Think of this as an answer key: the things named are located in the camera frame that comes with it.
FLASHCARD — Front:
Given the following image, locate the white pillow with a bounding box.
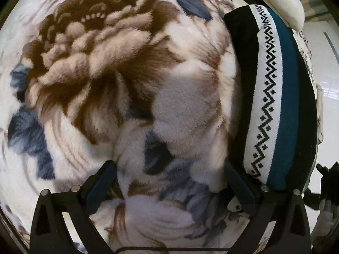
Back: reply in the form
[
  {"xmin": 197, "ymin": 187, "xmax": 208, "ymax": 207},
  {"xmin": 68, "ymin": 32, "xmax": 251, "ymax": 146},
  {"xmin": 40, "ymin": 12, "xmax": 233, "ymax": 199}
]
[{"xmin": 245, "ymin": 0, "xmax": 305, "ymax": 31}]

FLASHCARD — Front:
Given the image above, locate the white bed headboard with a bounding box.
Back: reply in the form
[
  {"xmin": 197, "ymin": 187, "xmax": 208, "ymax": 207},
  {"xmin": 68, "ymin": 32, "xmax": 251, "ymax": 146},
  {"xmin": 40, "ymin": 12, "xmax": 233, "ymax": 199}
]
[{"xmin": 303, "ymin": 21, "xmax": 339, "ymax": 191}]

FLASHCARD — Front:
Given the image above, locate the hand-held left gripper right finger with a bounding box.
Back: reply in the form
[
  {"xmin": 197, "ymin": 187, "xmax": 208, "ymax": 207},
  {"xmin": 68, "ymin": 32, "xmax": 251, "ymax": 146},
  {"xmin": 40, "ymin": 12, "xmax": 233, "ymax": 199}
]
[{"xmin": 225, "ymin": 161, "xmax": 312, "ymax": 254}]

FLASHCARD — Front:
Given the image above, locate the striped knit sweater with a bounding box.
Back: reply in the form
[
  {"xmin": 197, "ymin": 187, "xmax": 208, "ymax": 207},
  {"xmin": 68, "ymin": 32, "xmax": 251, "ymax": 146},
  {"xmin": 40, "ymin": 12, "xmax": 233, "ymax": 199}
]
[{"xmin": 224, "ymin": 4, "xmax": 318, "ymax": 192}]

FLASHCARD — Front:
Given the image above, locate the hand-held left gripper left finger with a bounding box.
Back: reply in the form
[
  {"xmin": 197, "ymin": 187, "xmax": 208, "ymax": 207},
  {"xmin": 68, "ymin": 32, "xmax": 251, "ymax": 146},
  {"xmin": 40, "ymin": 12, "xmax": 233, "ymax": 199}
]
[{"xmin": 29, "ymin": 160, "xmax": 118, "ymax": 254}]

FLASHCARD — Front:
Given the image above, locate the floral plush blanket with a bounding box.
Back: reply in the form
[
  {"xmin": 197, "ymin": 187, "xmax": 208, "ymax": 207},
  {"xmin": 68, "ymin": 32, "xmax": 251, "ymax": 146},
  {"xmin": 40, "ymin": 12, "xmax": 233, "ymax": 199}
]
[{"xmin": 0, "ymin": 0, "xmax": 318, "ymax": 254}]

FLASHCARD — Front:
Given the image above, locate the green striped curtain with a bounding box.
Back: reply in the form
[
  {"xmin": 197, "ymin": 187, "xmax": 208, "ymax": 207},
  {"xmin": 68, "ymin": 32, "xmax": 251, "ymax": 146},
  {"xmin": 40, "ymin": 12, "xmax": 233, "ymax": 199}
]
[{"xmin": 297, "ymin": 0, "xmax": 330, "ymax": 22}]

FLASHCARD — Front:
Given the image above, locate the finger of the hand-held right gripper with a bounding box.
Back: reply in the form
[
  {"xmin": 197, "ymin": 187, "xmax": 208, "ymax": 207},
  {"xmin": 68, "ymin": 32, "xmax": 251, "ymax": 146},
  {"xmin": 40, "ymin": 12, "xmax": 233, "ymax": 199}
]
[{"xmin": 316, "ymin": 163, "xmax": 339, "ymax": 210}]

